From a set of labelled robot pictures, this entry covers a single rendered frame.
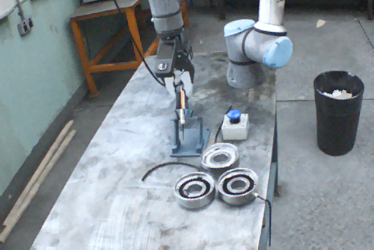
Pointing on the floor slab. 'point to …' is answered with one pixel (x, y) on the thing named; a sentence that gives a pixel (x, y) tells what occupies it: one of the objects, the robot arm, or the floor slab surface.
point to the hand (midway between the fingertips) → (181, 96)
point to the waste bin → (337, 110)
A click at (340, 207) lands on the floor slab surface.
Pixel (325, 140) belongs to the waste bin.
